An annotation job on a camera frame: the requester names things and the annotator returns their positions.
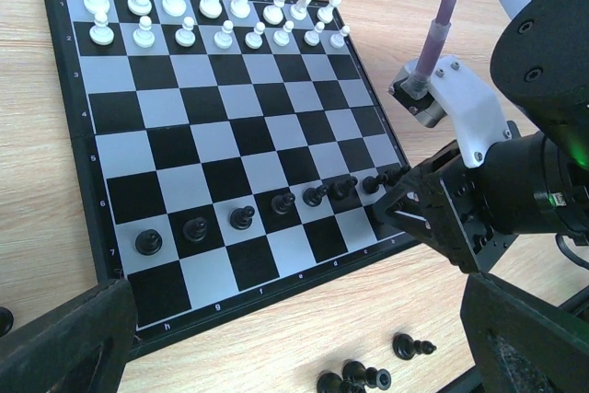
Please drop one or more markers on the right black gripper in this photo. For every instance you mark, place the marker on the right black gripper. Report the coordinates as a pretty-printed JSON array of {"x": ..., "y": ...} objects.
[{"x": 470, "y": 216}]

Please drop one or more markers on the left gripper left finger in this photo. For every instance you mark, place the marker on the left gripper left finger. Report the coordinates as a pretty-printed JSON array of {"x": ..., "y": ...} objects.
[{"x": 82, "y": 345}]

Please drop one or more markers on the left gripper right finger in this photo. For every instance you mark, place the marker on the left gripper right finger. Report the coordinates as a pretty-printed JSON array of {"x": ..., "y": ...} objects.
[{"x": 521, "y": 343}]

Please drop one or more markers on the black pawn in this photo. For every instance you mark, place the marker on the black pawn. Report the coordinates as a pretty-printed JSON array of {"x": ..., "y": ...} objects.
[
  {"x": 341, "y": 189},
  {"x": 195, "y": 230},
  {"x": 371, "y": 184},
  {"x": 241, "y": 218},
  {"x": 313, "y": 196},
  {"x": 282, "y": 204},
  {"x": 395, "y": 173}
]

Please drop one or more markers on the black piece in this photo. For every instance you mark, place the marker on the black piece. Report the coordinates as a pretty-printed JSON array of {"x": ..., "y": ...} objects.
[
  {"x": 6, "y": 320},
  {"x": 148, "y": 242},
  {"x": 367, "y": 376},
  {"x": 405, "y": 347},
  {"x": 332, "y": 383}
]

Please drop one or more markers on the white pawn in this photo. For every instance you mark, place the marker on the white pawn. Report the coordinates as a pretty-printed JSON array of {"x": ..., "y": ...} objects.
[
  {"x": 254, "y": 39},
  {"x": 185, "y": 36},
  {"x": 312, "y": 36},
  {"x": 223, "y": 38},
  {"x": 100, "y": 33},
  {"x": 143, "y": 36},
  {"x": 338, "y": 40},
  {"x": 282, "y": 36}
]

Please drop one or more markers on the white rook off board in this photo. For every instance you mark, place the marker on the white rook off board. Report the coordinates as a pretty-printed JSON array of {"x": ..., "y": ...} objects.
[{"x": 326, "y": 13}]

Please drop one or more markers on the white knight off board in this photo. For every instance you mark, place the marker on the white knight off board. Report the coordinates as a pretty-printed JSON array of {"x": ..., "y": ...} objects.
[{"x": 298, "y": 10}]

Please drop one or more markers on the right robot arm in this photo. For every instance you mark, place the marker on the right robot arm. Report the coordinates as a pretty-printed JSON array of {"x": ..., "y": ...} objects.
[{"x": 539, "y": 73}]

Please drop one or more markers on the black silver chess board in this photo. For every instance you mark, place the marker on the black silver chess board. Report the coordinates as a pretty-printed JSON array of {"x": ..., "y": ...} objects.
[{"x": 165, "y": 134}]

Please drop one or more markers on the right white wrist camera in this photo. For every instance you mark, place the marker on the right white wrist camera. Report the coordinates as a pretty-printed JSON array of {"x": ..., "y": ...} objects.
[{"x": 457, "y": 92}]

